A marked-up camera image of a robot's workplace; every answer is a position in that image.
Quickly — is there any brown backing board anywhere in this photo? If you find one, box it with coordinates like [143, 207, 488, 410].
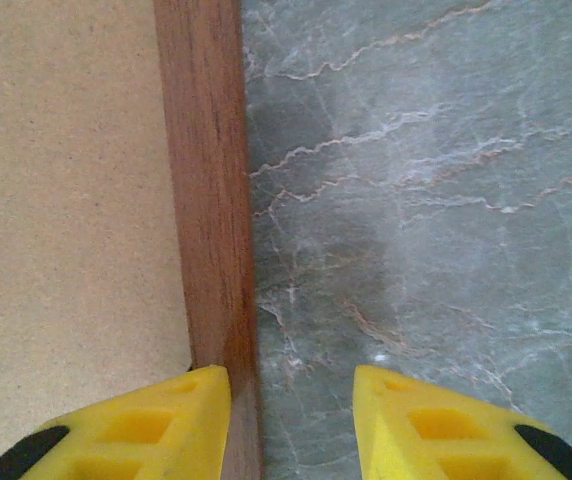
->
[0, 0, 195, 474]

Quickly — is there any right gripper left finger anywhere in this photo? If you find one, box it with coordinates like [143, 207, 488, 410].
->
[0, 363, 233, 480]

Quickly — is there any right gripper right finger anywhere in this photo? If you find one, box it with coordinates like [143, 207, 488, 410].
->
[352, 363, 572, 480]

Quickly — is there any brown wooden picture frame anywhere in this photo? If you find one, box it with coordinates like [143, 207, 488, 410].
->
[152, 0, 266, 480]

